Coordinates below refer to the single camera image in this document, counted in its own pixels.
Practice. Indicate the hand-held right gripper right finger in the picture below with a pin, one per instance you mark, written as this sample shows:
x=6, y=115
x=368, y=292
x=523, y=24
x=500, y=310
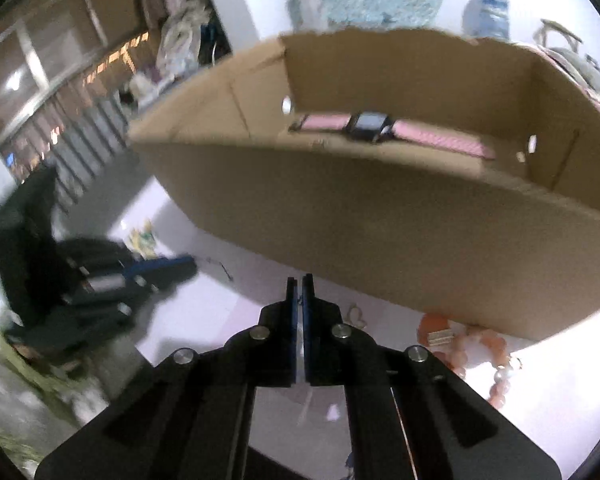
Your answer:
x=307, y=340

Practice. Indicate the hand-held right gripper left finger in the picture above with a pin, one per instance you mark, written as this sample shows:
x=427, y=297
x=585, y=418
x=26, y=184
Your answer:
x=292, y=340

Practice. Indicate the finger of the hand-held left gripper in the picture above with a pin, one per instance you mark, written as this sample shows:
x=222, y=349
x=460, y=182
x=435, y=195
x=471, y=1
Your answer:
x=110, y=297
x=165, y=267

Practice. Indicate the brown cardboard box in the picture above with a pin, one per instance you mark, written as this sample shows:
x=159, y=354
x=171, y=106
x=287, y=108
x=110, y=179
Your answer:
x=355, y=220

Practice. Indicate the green fluffy rug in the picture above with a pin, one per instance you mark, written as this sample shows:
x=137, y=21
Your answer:
x=40, y=400

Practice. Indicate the large window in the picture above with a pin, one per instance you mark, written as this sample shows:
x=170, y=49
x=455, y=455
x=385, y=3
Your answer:
x=45, y=75

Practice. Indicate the pile of clothes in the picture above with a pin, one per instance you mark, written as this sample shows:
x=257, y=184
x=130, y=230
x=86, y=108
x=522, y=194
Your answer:
x=180, y=40

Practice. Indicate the blue water bottle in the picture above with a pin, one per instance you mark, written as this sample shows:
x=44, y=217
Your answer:
x=485, y=10

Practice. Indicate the wooden chair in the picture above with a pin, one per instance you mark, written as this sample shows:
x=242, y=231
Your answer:
x=555, y=25

